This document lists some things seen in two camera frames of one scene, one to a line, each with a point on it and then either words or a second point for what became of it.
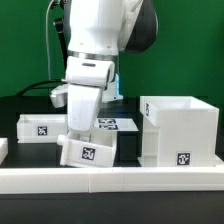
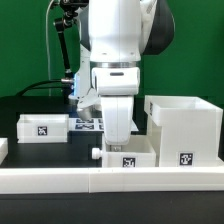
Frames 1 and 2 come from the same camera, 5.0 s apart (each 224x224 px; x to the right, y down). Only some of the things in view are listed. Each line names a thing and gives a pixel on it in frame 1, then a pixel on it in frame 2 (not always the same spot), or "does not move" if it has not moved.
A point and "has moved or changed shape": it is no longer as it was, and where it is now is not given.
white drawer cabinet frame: x=178 y=131 has moved or changed shape
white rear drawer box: x=40 y=128 does not move
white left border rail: x=4 y=149 does not move
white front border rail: x=18 y=181 does not move
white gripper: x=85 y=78 to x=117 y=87
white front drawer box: x=90 y=147 to x=139 y=152
